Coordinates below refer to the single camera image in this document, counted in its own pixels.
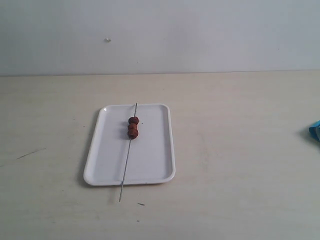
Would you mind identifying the red ball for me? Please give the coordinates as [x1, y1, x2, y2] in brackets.
[127, 123, 138, 132]
[128, 116, 140, 125]
[127, 128, 139, 140]

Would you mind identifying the thin metal skewer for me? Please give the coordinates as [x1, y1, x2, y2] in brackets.
[118, 102, 138, 203]

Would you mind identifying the white plastic tray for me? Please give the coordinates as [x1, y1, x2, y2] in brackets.
[83, 103, 176, 186]

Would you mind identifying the blue white packet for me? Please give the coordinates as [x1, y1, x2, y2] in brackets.
[308, 120, 320, 142]

